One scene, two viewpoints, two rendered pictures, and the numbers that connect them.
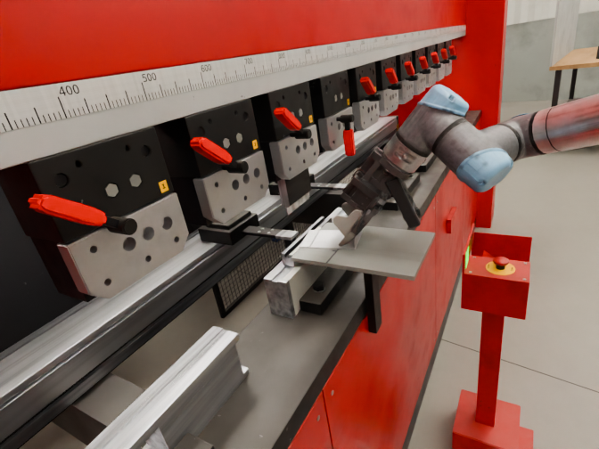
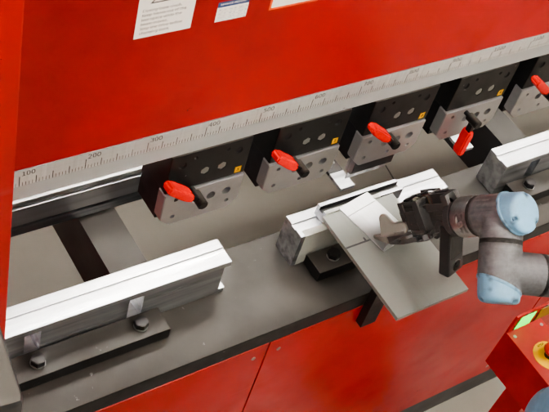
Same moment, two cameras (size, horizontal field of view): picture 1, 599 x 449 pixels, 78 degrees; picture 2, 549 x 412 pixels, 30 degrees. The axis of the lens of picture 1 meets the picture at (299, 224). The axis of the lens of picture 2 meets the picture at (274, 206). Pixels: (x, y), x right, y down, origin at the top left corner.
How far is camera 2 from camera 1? 1.29 m
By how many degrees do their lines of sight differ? 24
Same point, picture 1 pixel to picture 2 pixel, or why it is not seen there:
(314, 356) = (280, 314)
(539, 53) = not seen: outside the picture
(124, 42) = (264, 93)
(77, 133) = (205, 142)
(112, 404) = (109, 240)
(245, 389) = (212, 302)
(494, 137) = (521, 273)
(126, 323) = not seen: hidden behind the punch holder
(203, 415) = (172, 302)
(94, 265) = (171, 207)
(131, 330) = not seen: hidden behind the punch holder
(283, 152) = (363, 145)
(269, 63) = (393, 80)
